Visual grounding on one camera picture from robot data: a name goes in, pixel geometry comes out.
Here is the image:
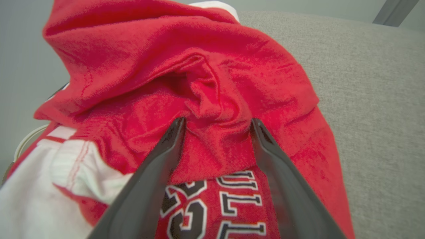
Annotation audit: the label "grey fabric sofa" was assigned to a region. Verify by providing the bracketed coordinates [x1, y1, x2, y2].
[237, 11, 425, 239]

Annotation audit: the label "grey paired upright posts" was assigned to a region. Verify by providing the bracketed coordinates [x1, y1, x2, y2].
[372, 0, 419, 27]

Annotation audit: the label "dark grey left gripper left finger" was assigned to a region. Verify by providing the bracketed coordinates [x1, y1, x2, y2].
[87, 117, 186, 239]

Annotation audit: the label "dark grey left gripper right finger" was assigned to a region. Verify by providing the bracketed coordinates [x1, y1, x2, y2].
[250, 118, 347, 239]

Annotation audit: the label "red and white jersey garment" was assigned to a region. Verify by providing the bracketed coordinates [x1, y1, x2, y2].
[0, 0, 356, 239]

